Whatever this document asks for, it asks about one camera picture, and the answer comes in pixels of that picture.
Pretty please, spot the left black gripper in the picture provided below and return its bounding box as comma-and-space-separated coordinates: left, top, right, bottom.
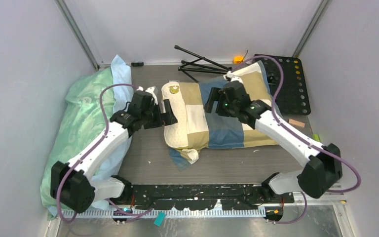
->
141, 99, 177, 129

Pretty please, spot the white quilted pillow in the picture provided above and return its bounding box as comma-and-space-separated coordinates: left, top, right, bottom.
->
161, 81, 191, 149

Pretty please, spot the blue beige checkered pillow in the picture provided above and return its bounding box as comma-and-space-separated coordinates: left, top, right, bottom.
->
161, 76, 276, 171

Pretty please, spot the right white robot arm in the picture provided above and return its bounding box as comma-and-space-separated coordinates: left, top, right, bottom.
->
204, 81, 342, 203

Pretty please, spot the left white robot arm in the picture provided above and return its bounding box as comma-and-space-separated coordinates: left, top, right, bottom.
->
50, 87, 178, 213

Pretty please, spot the light blue pillow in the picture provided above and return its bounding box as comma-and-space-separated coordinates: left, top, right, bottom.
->
91, 54, 135, 210

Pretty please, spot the green patterned pillow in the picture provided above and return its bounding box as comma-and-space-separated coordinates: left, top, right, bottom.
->
40, 68, 113, 216

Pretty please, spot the black folding tripod stand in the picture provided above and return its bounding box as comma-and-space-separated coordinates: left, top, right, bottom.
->
174, 45, 232, 83

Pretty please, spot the orange small block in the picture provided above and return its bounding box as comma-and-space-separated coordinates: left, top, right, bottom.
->
232, 56, 244, 64

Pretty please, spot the small black clip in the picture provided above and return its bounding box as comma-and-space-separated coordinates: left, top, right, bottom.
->
131, 62, 144, 67

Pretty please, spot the black perforated board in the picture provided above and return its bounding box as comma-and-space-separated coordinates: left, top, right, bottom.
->
255, 56, 311, 116

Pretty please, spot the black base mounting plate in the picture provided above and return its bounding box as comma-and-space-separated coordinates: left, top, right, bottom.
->
115, 184, 295, 210

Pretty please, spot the tan wooden block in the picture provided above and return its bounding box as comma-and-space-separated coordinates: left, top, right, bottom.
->
288, 118, 305, 128

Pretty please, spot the teal tape piece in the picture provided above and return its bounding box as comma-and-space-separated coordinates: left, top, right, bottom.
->
154, 212, 166, 227

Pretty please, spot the green small block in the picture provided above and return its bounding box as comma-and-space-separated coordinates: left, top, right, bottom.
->
312, 134, 321, 142

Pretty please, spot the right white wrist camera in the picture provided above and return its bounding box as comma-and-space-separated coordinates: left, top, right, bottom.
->
224, 71, 243, 84

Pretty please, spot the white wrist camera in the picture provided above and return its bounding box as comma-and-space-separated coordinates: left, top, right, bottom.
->
224, 71, 243, 84
137, 86, 158, 105

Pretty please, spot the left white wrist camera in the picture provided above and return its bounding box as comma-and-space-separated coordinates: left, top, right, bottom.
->
137, 86, 158, 105

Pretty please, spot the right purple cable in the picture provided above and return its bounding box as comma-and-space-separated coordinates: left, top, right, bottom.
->
232, 55, 362, 226

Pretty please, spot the aluminium slotted rail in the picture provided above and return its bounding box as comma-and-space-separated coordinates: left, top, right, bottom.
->
62, 193, 347, 221

